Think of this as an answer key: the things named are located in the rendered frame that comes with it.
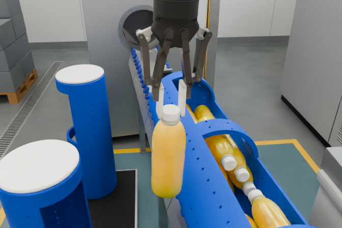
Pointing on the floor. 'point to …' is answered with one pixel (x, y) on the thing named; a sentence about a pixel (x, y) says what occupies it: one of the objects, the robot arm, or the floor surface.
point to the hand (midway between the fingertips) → (170, 100)
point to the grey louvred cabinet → (316, 57)
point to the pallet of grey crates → (14, 50)
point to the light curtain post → (212, 25)
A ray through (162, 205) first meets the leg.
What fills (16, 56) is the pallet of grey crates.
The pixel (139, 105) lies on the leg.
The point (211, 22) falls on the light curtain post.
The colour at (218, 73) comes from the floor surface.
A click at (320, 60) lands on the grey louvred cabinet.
